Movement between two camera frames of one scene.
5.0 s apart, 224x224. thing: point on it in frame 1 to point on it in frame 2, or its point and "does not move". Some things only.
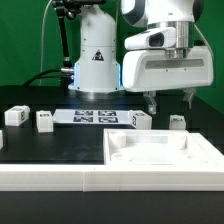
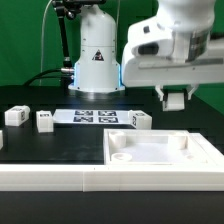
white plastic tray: [159, 147] does not move
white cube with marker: [177, 122] to [175, 102]
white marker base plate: [92, 117] does not move
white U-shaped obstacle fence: [101, 178] does not move
